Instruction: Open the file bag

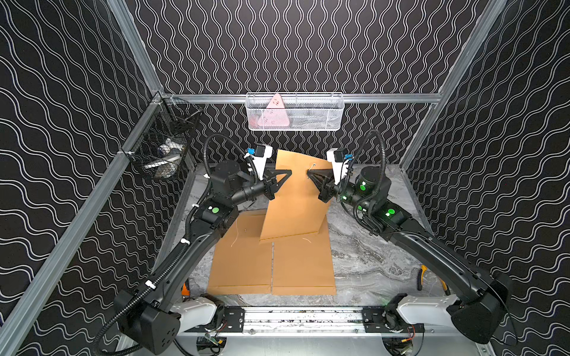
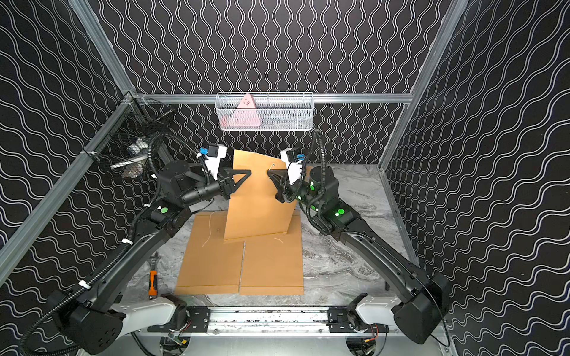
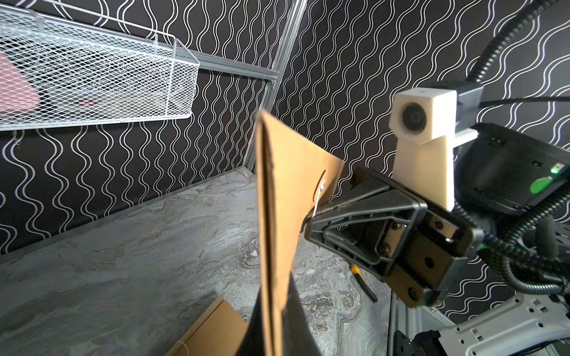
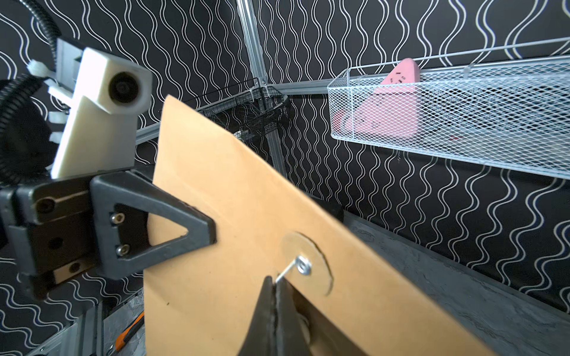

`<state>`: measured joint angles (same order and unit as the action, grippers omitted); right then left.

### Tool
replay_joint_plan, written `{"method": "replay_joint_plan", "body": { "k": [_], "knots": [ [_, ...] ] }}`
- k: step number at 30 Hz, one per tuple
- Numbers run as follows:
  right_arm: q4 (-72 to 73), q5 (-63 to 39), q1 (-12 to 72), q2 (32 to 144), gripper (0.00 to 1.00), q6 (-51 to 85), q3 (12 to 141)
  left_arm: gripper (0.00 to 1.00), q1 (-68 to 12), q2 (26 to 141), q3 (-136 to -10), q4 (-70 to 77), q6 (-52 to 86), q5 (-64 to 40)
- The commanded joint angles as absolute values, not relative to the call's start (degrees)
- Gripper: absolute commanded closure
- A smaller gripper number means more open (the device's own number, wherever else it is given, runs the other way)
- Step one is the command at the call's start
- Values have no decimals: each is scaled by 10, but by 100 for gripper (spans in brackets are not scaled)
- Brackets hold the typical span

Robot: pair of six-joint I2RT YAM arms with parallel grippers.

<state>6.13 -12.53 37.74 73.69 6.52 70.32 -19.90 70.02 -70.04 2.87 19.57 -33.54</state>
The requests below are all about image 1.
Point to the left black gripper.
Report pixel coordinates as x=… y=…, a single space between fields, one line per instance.
x=269 y=187

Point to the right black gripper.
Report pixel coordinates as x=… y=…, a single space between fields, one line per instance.
x=325 y=177

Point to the brown file bag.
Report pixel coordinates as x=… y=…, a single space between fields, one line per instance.
x=303 y=265
x=296 y=211
x=242 y=265

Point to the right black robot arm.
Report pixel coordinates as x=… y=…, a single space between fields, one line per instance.
x=478 y=300

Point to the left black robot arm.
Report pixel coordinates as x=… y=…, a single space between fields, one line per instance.
x=148 y=315

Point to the pink triangular board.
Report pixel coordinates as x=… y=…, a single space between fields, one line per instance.
x=274 y=116

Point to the white object in black basket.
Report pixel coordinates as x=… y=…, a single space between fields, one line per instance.
x=169 y=157

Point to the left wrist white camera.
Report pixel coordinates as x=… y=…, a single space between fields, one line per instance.
x=260 y=153

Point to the white wire mesh basket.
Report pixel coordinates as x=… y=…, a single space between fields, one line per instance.
x=308 y=111

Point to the black wire mesh basket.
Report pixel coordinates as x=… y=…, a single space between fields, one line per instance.
x=174 y=118

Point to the orange handled tool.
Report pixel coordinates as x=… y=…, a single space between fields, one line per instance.
x=185 y=291

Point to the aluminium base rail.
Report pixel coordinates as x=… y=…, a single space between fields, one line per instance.
x=297 y=321

